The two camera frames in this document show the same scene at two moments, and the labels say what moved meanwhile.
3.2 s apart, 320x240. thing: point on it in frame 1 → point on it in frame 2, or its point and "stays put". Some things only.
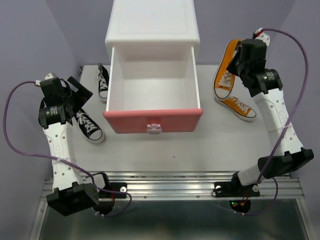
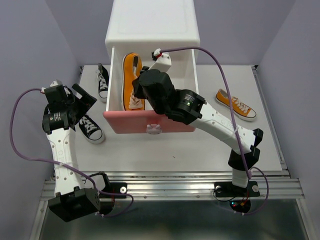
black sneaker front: [89, 128] stays put
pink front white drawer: [149, 85] stays put
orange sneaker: [224, 82] → [131, 65]
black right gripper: [232, 66] → [137, 85]
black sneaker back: [102, 76] stays put
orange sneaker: [237, 107] stays put
